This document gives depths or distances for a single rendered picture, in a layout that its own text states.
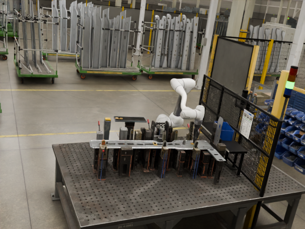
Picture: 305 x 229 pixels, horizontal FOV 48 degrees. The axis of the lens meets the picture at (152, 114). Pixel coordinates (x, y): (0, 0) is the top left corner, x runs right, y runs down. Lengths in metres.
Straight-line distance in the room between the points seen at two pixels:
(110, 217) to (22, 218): 1.48
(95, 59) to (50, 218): 6.91
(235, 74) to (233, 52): 0.39
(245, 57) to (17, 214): 4.16
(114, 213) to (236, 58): 3.90
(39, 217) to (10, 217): 0.31
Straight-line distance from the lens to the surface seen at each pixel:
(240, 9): 11.45
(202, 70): 10.76
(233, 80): 6.18
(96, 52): 10.43
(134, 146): 3.64
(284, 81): 3.52
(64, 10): 12.90
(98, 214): 3.09
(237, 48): 6.16
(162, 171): 3.69
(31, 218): 4.25
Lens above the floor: 2.50
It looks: 19 degrees down
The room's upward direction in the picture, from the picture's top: 7 degrees clockwise
